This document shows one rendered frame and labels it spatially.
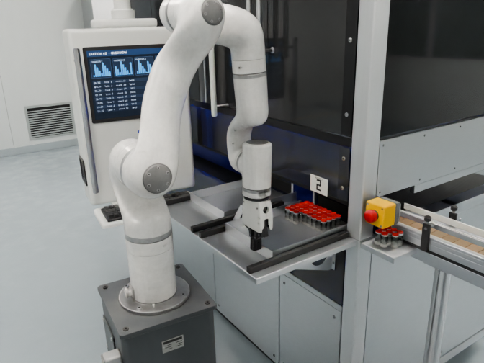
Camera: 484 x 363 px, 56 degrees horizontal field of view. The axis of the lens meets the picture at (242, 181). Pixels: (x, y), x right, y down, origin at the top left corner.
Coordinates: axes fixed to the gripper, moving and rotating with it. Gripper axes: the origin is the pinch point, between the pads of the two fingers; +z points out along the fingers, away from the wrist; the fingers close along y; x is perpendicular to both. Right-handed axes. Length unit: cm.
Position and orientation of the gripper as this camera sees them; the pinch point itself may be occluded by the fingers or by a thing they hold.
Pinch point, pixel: (256, 243)
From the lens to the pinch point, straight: 140.3
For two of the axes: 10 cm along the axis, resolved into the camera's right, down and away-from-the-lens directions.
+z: 0.0, 9.5, 3.1
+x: -8.3, 1.7, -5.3
